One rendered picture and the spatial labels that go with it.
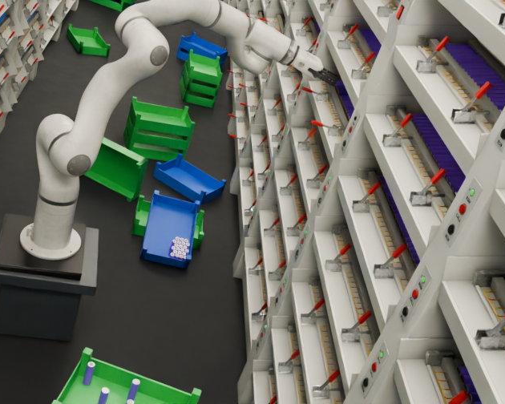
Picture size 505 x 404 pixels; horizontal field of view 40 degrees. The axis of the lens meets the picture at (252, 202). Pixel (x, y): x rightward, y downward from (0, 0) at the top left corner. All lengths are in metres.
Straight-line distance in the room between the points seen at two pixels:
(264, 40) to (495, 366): 1.42
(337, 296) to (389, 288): 0.28
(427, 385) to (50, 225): 1.32
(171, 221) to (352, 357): 1.56
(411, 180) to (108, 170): 2.02
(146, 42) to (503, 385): 1.30
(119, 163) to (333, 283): 1.69
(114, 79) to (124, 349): 0.95
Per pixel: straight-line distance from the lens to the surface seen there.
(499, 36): 1.30
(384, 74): 1.78
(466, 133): 1.32
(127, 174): 3.24
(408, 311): 1.31
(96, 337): 2.47
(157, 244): 2.91
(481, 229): 1.19
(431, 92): 1.49
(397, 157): 1.61
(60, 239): 2.25
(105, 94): 2.01
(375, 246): 1.61
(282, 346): 2.12
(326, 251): 1.89
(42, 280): 2.22
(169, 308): 2.66
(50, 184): 2.14
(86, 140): 2.02
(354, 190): 1.82
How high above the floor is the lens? 1.69
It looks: 29 degrees down
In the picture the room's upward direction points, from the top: 20 degrees clockwise
